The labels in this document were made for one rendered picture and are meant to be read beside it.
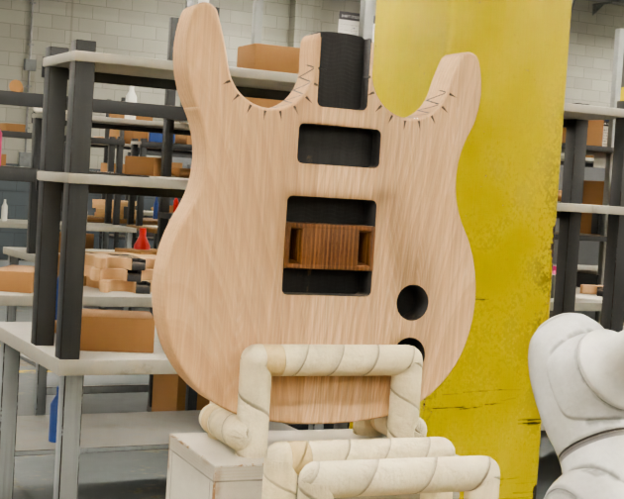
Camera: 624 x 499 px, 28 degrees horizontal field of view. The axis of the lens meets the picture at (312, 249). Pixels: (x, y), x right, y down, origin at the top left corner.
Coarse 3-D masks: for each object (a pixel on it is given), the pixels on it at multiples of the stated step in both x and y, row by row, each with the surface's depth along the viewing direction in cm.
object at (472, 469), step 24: (456, 456) 113; (480, 456) 114; (312, 480) 106; (336, 480) 107; (360, 480) 108; (384, 480) 109; (408, 480) 110; (432, 480) 111; (456, 480) 112; (480, 480) 113
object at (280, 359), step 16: (256, 352) 121; (272, 352) 121; (288, 352) 122; (304, 352) 123; (320, 352) 123; (336, 352) 124; (352, 352) 125; (368, 352) 126; (384, 352) 126; (400, 352) 127; (416, 352) 128; (272, 368) 121; (288, 368) 122; (304, 368) 123; (320, 368) 123; (336, 368) 124; (352, 368) 125; (368, 368) 126; (384, 368) 126; (400, 368) 127
